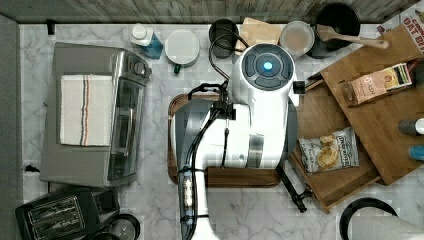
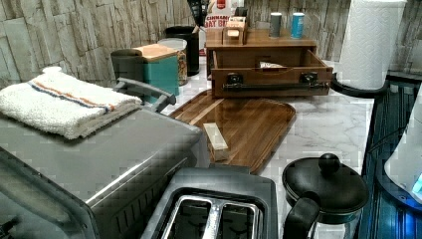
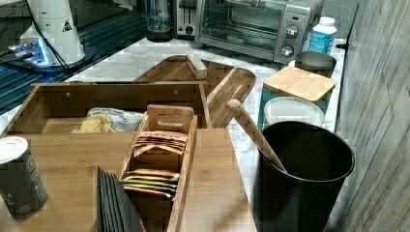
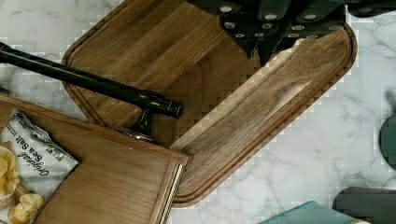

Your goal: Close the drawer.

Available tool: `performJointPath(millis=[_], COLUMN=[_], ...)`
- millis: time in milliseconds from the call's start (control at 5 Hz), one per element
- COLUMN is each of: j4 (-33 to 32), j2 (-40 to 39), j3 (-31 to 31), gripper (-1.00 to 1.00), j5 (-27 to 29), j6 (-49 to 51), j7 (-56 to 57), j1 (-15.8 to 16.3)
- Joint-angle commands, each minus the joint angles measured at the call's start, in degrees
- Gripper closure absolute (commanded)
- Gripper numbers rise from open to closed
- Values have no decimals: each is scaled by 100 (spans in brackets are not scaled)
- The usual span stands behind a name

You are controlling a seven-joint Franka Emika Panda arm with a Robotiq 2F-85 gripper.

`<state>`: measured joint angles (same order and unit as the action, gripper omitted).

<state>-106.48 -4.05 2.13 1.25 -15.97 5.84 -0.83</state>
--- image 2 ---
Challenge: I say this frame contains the black lidded glass kettle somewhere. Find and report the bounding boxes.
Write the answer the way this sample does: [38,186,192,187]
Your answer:
[282,153,369,239]

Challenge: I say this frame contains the grey metal canister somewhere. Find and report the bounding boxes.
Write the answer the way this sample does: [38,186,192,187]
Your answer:
[110,49,143,82]

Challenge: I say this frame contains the wooden drawer cabinet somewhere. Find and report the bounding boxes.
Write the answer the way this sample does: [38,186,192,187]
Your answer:
[205,29,317,76]

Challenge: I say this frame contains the white packet in drawer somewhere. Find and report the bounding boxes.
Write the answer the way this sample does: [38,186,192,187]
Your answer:
[259,62,284,69]

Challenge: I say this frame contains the white striped folded towel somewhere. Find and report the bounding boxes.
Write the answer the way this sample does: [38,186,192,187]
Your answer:
[1,67,141,139]

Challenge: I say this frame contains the wooden tea bag organizer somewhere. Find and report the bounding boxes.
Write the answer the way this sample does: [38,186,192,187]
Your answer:
[222,16,248,46]

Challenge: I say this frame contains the teal canister with wooden lid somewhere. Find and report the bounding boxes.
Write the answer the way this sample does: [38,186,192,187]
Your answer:
[137,44,179,96]

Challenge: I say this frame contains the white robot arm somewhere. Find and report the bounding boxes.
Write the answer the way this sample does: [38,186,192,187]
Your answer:
[384,91,422,203]

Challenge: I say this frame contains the small light wooden block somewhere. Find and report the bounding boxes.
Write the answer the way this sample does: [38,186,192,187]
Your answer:
[203,122,229,161]

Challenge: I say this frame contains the grey cylindrical tin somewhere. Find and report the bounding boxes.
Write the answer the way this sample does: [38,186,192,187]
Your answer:
[269,12,282,38]

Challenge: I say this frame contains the white paper towel roll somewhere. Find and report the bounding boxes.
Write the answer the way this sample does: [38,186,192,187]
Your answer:
[337,0,407,91]

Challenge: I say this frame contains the blue cylindrical tin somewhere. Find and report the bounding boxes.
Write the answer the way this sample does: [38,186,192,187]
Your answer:
[291,12,305,39]

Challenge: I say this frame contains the black paper towel holder base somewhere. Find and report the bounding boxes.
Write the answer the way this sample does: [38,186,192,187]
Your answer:
[330,73,389,99]

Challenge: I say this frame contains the clear jar with white lid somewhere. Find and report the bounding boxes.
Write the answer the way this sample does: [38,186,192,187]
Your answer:
[158,38,188,86]

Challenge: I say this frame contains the black utensil holder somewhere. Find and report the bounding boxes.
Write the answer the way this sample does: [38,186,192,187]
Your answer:
[164,26,199,77]

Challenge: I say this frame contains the cinnamon oat cereal box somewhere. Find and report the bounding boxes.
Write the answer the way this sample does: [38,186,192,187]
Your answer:
[203,0,246,57]

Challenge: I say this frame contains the silver toaster oven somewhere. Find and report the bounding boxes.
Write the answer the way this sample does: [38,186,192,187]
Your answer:
[1,106,209,239]

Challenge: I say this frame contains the wooden serving tray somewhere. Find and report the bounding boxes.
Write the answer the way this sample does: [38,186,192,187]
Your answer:
[170,90,296,174]

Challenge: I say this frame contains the silver two-slot toaster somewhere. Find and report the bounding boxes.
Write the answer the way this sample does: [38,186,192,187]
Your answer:
[140,167,279,239]

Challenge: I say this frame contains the wooden drawer with black handle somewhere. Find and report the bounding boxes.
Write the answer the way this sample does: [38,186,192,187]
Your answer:
[211,51,332,98]

